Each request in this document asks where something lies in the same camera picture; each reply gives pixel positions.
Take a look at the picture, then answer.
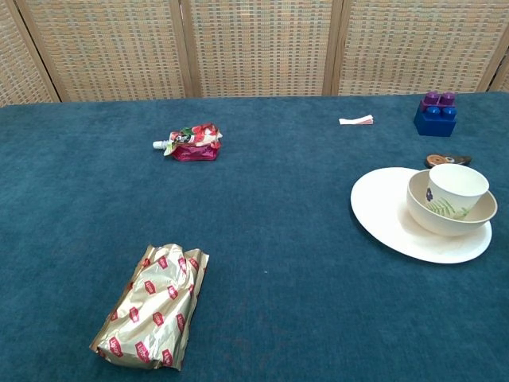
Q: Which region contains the white paper plate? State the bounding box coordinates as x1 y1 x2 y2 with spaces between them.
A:
350 166 493 264

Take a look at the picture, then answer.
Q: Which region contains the blue toy building block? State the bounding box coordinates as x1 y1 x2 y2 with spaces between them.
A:
413 104 457 138

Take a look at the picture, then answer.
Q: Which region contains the gold foil tea packet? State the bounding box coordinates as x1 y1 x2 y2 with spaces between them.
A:
89 244 210 371

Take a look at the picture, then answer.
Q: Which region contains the brown correction tape dispenser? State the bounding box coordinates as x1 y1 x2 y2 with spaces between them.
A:
424 154 472 170

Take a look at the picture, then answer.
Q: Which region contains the blue felt table cloth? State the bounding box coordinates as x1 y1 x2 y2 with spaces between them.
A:
0 92 509 382

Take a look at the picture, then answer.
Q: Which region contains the purple toy building block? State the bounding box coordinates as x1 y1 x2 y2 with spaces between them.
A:
422 90 457 109

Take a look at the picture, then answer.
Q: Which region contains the beige round bowl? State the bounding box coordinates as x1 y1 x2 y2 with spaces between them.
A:
406 169 499 238

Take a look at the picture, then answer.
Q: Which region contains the white pink paper slip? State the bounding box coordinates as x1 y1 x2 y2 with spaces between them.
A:
338 115 375 127

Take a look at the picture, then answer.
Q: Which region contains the floral print paper cup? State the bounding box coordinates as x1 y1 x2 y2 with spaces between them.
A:
425 163 490 220

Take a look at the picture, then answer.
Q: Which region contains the red spouted drink pouch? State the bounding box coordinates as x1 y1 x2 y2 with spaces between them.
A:
153 123 223 162

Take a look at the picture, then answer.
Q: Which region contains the woven wooden folding screen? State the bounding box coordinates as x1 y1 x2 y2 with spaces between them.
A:
0 0 509 108

